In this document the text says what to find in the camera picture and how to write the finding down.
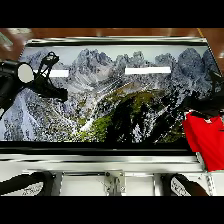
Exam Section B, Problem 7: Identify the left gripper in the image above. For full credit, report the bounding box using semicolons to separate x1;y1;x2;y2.
30;75;70;103

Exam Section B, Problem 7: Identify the red T-shirt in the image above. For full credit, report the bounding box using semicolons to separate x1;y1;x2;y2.
181;111;224;173

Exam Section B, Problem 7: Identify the silver frame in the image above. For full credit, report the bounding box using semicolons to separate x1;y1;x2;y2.
0;35;224;197

